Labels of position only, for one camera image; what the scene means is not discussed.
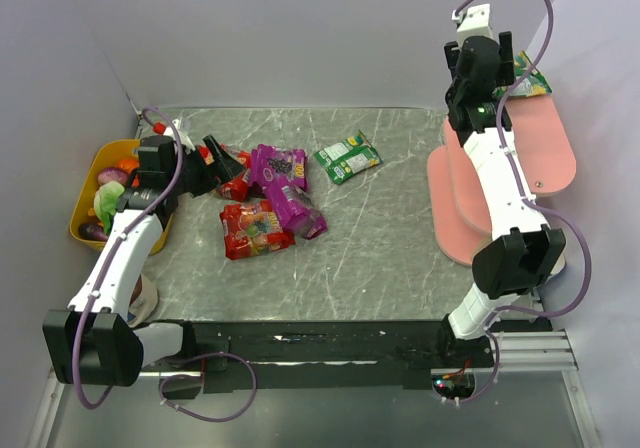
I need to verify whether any purple candy bag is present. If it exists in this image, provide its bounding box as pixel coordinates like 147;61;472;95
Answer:
248;144;308;192
265;178;328;240

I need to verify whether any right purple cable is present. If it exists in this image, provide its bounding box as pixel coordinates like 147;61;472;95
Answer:
439;0;594;409

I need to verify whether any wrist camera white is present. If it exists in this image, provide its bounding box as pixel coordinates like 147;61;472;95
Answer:
152;116;196;154
451;4;496;46

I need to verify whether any purple toy eggplant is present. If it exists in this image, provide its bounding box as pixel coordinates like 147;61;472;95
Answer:
78;223;108;242

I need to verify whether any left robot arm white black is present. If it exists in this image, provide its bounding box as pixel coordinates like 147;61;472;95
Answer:
43;135;244;387

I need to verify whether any aluminium frame rail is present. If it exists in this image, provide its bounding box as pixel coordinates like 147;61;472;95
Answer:
47;330;579;379

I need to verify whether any pink three-tier shelf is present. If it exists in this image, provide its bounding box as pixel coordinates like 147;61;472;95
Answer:
426;95;576;266

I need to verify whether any purple cable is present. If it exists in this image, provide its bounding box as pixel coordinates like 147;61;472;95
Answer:
439;0;594;409
69;106;259;423

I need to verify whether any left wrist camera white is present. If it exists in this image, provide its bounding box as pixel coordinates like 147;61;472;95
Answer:
152;116;196;154

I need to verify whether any red candy bag upper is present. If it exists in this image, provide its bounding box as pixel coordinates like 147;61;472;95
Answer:
215;144;251;202

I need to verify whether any purple toy onion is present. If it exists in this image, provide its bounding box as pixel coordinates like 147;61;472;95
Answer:
97;167;129;186

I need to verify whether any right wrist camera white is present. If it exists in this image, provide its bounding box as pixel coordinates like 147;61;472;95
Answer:
451;4;496;46

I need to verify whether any green candy bag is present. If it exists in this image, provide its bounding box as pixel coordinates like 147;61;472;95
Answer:
510;50;552;98
314;131;382;185

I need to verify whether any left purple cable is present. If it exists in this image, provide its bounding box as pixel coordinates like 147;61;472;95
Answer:
69;106;259;423

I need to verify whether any purple candy bag lower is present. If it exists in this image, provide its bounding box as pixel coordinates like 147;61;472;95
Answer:
265;178;328;240

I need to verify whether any purple candy bag upper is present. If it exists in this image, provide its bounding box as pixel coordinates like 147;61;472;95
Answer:
248;144;308;192

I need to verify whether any red candy bag lower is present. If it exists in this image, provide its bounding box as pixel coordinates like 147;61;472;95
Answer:
219;200;295;260

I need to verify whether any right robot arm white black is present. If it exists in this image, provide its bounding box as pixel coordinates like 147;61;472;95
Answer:
444;32;566;341

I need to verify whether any green toy cabbage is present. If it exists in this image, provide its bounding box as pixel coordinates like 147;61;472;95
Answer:
93;181;125;235

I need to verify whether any red candy bag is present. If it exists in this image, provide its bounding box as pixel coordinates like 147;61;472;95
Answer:
219;200;295;260
215;144;251;202

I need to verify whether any yellow basket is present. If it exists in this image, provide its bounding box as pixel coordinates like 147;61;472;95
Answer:
69;139;140;252

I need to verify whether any orange toy fruit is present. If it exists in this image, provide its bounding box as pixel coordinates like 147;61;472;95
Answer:
116;157;140;175

